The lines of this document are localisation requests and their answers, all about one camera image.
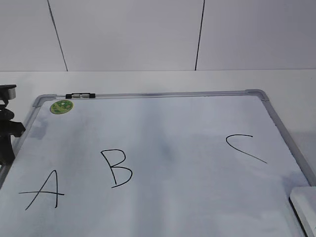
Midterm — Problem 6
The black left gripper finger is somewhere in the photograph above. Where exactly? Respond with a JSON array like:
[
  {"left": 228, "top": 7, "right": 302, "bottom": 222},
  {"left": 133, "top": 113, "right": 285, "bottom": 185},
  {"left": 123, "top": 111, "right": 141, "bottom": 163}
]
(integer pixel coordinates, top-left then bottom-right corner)
[{"left": 0, "top": 135, "right": 15, "bottom": 165}]

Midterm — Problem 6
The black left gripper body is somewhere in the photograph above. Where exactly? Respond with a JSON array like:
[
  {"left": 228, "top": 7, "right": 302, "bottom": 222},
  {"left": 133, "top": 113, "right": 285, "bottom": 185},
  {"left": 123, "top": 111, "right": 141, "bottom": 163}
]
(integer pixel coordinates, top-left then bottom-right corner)
[{"left": 0, "top": 108, "right": 26, "bottom": 137}]

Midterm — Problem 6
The white board eraser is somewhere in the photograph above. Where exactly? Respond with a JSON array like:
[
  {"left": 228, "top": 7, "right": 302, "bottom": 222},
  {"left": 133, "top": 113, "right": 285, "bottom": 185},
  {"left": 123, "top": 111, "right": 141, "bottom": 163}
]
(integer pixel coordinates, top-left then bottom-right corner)
[{"left": 289, "top": 186, "right": 316, "bottom": 237}]

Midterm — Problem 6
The round green magnet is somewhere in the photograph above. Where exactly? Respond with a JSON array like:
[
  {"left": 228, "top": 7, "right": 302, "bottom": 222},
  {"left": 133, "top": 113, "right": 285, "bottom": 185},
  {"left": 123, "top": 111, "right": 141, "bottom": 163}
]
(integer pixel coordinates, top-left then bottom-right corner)
[{"left": 50, "top": 100, "right": 74, "bottom": 115}]

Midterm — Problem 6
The black silver board clip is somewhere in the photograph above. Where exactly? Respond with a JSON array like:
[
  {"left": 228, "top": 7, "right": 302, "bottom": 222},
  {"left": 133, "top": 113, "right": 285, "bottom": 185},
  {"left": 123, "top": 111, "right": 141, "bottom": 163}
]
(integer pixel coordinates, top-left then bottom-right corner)
[{"left": 65, "top": 93, "right": 96, "bottom": 99}]

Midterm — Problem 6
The white framed whiteboard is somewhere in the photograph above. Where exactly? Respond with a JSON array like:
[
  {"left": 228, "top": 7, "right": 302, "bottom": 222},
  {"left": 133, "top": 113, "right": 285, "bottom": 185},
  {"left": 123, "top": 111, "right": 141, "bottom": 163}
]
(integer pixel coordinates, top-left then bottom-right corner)
[{"left": 0, "top": 90, "right": 316, "bottom": 237}]

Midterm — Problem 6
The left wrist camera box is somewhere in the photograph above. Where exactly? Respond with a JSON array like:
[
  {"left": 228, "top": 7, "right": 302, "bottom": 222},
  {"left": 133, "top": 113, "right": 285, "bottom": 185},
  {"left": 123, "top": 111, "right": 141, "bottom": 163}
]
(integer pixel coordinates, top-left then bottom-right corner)
[{"left": 0, "top": 84, "right": 16, "bottom": 104}]

